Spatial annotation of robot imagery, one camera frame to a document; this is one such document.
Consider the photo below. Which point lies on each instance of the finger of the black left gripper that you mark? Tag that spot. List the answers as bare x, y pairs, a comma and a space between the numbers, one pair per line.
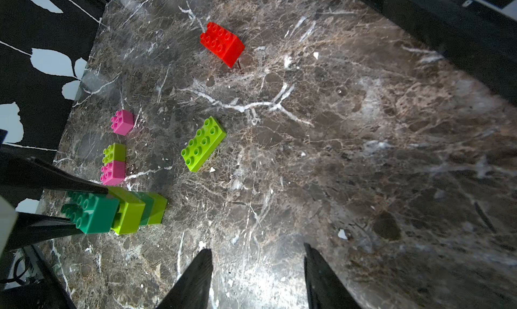
33, 173
32, 228

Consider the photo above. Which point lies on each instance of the lime green lego stack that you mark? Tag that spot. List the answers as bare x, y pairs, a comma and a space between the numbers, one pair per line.
136, 209

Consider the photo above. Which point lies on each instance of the red lego brick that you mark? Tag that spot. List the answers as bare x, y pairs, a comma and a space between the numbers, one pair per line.
222, 43

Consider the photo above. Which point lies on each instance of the pink 2x2 lego brick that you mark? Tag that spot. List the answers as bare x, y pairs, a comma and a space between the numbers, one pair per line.
113, 173
122, 122

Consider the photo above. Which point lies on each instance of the lime 2x4 lego brick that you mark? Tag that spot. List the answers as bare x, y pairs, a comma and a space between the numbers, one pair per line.
206, 140

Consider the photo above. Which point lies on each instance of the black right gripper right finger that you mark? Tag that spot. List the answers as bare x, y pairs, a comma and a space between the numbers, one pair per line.
324, 289

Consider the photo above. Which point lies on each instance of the lime 2x2 lego brick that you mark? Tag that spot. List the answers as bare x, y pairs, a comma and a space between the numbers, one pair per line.
114, 152

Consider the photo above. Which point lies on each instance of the dark green 2x4 lego brick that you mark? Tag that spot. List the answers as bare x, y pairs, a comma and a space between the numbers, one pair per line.
91, 213

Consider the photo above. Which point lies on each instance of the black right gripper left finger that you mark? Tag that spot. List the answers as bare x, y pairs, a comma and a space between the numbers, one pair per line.
192, 289

